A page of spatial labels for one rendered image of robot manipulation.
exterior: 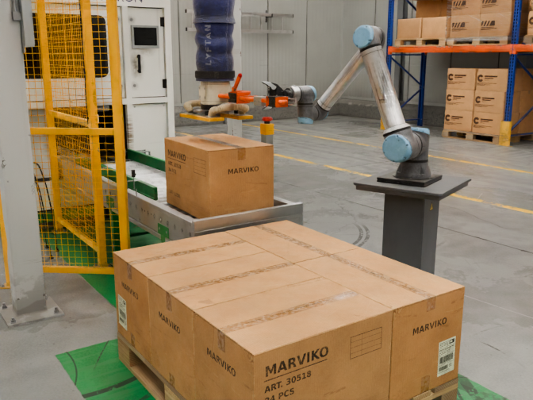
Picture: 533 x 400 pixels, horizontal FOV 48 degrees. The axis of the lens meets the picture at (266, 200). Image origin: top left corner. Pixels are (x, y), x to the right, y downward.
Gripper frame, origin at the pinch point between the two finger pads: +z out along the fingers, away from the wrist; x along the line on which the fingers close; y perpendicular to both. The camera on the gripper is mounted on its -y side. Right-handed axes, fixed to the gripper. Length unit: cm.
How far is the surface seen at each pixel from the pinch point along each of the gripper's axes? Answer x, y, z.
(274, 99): 0.4, -34.0, 16.4
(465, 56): 20, 504, -829
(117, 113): -11, 65, 58
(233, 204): -57, -4, 22
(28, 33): 33, 55, 106
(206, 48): 25.2, 20.9, 22.2
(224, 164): -34.6, -4.2, 27.3
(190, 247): -67, -30, 62
